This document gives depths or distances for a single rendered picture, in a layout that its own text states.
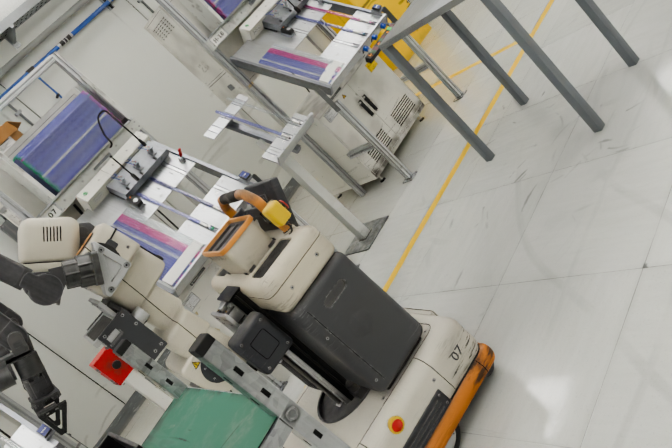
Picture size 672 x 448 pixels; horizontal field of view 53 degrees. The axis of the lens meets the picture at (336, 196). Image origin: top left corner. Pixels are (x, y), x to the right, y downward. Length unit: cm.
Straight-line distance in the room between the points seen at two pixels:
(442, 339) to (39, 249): 118
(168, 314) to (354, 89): 260
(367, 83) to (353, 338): 262
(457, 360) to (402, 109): 259
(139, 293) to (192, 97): 377
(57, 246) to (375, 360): 95
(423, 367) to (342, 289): 35
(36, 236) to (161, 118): 365
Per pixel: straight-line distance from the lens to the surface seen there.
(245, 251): 202
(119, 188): 356
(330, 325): 196
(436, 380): 211
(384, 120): 436
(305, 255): 192
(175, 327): 197
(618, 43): 318
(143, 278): 198
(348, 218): 375
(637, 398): 193
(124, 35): 565
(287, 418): 97
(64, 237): 192
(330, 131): 410
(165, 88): 558
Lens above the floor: 135
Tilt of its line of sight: 16 degrees down
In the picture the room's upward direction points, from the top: 47 degrees counter-clockwise
